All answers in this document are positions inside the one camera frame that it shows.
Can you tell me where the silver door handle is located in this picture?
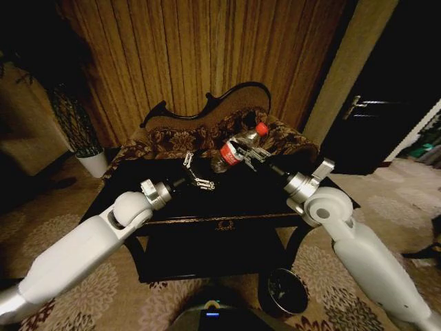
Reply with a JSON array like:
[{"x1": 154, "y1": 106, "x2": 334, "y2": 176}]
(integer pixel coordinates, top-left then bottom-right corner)
[{"x1": 343, "y1": 95, "x2": 372, "y2": 121}]

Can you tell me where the black round trash bin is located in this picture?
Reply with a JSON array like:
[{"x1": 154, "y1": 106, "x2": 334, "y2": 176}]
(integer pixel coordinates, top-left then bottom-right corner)
[{"x1": 258, "y1": 268, "x2": 309, "y2": 319}]

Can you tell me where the floral sofa with black frame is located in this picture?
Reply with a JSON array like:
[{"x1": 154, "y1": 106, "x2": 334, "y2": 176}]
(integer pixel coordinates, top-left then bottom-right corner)
[{"x1": 105, "y1": 81, "x2": 320, "y2": 173}]

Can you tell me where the white plant pot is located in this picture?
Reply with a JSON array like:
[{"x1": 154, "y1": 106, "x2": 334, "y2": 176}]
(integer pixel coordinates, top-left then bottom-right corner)
[{"x1": 75, "y1": 150, "x2": 110, "y2": 179}]

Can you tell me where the green potted plant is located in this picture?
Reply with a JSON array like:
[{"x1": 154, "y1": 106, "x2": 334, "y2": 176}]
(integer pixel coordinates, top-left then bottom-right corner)
[{"x1": 43, "y1": 81, "x2": 105, "y2": 158}]

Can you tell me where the red-capped cola plastic bottle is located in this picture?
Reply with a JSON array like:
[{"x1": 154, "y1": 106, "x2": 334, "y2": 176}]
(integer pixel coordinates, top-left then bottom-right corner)
[{"x1": 209, "y1": 121, "x2": 270, "y2": 174}]

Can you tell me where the black wooden table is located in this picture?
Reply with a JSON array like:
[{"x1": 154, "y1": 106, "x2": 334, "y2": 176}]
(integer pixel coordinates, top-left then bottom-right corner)
[{"x1": 81, "y1": 151, "x2": 349, "y2": 284}]

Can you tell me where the dark door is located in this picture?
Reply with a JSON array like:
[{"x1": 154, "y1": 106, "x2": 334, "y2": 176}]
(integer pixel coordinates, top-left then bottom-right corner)
[{"x1": 318, "y1": 0, "x2": 441, "y2": 177}]

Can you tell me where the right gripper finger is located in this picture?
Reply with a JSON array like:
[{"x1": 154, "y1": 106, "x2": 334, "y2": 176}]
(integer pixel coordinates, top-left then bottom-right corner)
[
  {"x1": 234, "y1": 143, "x2": 269, "y2": 159},
  {"x1": 243, "y1": 155, "x2": 263, "y2": 172}
]

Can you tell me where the brown pleated curtain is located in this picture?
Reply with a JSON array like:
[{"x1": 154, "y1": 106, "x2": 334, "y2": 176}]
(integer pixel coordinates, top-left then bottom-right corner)
[{"x1": 57, "y1": 0, "x2": 356, "y2": 149}]

